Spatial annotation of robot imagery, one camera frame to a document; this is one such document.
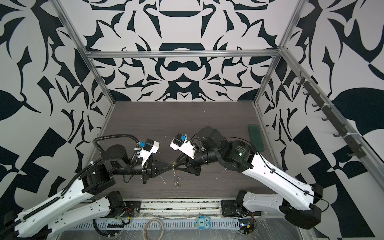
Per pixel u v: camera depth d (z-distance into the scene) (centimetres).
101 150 46
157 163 54
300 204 38
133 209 73
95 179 47
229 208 74
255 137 103
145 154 50
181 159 56
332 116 55
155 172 54
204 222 70
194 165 50
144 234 67
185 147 49
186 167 49
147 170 49
